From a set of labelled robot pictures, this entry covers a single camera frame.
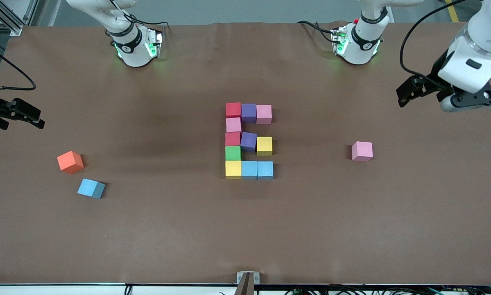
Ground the yellow foam cube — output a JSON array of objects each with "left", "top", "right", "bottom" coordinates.
[
  {"left": 256, "top": 136, "right": 273, "bottom": 157},
  {"left": 225, "top": 160, "right": 242, "bottom": 180}
]

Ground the purple foam cube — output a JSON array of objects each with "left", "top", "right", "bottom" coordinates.
[
  {"left": 240, "top": 132, "right": 258, "bottom": 153},
  {"left": 241, "top": 103, "right": 257, "bottom": 124}
]

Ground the blue foam cube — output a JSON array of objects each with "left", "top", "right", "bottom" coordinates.
[
  {"left": 257, "top": 161, "right": 274, "bottom": 180},
  {"left": 241, "top": 161, "right": 258, "bottom": 180},
  {"left": 77, "top": 178, "right": 106, "bottom": 199}
]

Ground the orange foam cube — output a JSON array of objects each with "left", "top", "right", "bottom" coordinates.
[{"left": 57, "top": 150, "right": 84, "bottom": 174}]

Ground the brown table mat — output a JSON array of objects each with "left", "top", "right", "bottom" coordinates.
[{"left": 0, "top": 20, "right": 491, "bottom": 286}]

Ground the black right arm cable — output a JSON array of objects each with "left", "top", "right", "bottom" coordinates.
[{"left": 0, "top": 0, "right": 135, "bottom": 91}]

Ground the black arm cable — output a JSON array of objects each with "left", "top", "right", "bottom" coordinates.
[
  {"left": 0, "top": 0, "right": 135, "bottom": 91},
  {"left": 400, "top": 0, "right": 469, "bottom": 89}
]

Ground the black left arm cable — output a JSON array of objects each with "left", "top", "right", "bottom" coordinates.
[{"left": 400, "top": 0, "right": 469, "bottom": 89}]

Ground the aluminium frame post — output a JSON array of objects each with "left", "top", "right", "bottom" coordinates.
[{"left": 0, "top": 0, "right": 39, "bottom": 36}]

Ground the black left base cable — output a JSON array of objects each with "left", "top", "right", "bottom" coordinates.
[{"left": 296, "top": 20, "right": 338, "bottom": 43}]

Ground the black base cable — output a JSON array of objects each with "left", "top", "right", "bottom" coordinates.
[
  {"left": 296, "top": 20, "right": 338, "bottom": 43},
  {"left": 137, "top": 18, "right": 168, "bottom": 28}
]

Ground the black right base cable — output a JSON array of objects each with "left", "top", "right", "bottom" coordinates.
[{"left": 137, "top": 18, "right": 168, "bottom": 28}]

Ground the white table edge rail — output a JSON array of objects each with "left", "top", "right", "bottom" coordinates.
[{"left": 0, "top": 282, "right": 491, "bottom": 295}]

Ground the grey metal bracket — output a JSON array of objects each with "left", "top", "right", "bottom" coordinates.
[{"left": 237, "top": 271, "right": 260, "bottom": 285}]

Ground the brown post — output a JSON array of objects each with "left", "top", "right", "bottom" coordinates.
[{"left": 234, "top": 273, "right": 256, "bottom": 295}]

